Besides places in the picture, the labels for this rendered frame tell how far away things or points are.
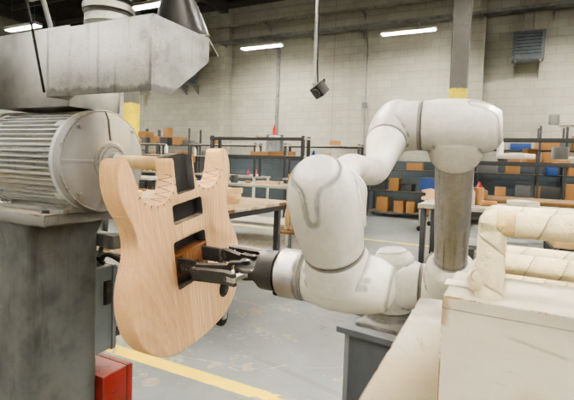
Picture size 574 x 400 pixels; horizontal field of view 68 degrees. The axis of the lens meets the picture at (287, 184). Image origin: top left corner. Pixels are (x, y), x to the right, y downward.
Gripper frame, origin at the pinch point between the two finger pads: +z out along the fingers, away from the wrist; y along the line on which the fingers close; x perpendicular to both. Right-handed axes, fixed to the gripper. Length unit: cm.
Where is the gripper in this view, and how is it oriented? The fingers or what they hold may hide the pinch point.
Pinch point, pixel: (194, 258)
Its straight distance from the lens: 91.9
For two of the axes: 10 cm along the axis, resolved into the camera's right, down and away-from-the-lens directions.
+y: 4.4, -1.9, 8.8
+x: -0.5, -9.8, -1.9
